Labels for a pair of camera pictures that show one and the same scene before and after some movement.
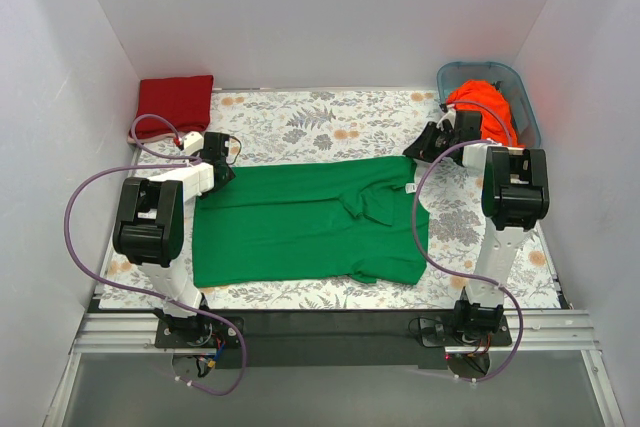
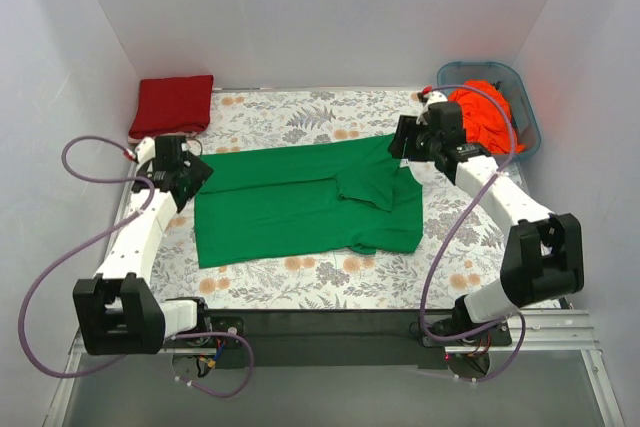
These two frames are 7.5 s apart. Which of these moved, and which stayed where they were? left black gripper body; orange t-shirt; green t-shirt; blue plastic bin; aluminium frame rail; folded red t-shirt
Moved: left black gripper body; green t-shirt
Stayed: orange t-shirt; aluminium frame rail; blue plastic bin; folded red t-shirt
